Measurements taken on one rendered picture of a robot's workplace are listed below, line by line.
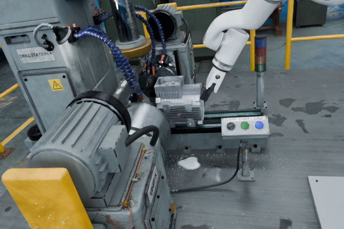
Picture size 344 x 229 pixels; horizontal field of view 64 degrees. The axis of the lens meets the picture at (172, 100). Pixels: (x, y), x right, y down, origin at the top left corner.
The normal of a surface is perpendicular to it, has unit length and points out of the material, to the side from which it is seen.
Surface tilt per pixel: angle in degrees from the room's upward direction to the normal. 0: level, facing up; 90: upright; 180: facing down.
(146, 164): 0
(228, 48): 85
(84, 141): 40
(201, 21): 90
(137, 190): 0
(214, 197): 0
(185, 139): 90
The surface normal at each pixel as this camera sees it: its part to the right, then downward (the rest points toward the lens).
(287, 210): -0.14, -0.86
